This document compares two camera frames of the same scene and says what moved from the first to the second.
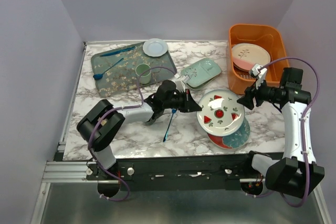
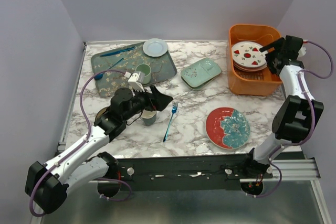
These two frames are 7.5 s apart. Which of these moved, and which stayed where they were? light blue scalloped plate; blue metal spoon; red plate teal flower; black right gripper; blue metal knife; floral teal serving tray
Moved: black right gripper; red plate teal flower
Stayed: light blue scalloped plate; blue metal spoon; blue metal knife; floral teal serving tray
